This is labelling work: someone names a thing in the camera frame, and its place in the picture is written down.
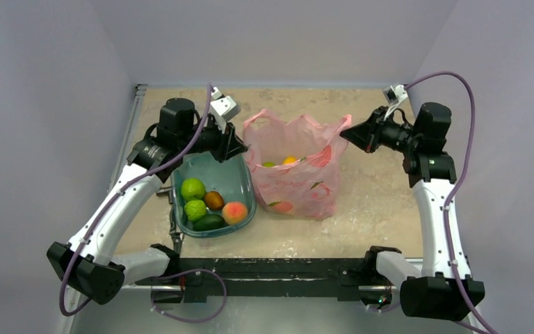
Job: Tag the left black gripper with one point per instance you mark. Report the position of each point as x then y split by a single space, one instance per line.
235 145

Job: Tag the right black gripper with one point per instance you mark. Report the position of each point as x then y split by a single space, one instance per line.
376 134

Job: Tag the green fake pear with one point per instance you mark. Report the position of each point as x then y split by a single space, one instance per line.
268 164

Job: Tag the yellow fake mango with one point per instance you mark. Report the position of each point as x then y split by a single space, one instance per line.
289 160

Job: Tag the pink plastic bag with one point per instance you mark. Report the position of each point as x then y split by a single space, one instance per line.
307 188

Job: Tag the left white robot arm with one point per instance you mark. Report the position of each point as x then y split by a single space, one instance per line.
178 117

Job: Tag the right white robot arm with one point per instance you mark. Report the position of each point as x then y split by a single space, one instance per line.
444 287

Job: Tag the brown fake kiwi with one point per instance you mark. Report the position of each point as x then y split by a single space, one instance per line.
214 201

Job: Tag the green fake apple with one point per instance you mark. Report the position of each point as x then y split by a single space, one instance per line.
192 189

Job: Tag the pink fake peach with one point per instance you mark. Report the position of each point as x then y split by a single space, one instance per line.
234 213

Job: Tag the dark green fake avocado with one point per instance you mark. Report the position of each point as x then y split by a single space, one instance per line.
209 222

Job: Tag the teal plastic fruit tray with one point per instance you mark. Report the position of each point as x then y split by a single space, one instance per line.
231 179

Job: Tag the black metal tool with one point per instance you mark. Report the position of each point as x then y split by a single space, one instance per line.
167 192

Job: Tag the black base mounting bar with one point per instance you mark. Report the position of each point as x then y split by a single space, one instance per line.
344 279

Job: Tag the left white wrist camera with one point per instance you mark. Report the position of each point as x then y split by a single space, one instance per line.
223 108

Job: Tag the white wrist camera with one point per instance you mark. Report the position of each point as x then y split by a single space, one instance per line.
223 108
395 95

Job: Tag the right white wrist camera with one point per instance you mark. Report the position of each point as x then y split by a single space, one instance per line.
395 95

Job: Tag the aluminium frame rail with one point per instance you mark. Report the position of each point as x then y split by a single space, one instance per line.
129 138

